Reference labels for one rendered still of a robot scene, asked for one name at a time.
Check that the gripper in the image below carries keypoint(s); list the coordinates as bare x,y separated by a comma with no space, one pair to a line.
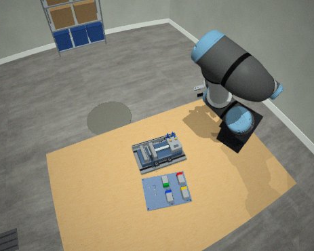
205,85

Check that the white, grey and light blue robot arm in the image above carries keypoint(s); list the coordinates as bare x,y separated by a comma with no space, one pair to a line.
229,69

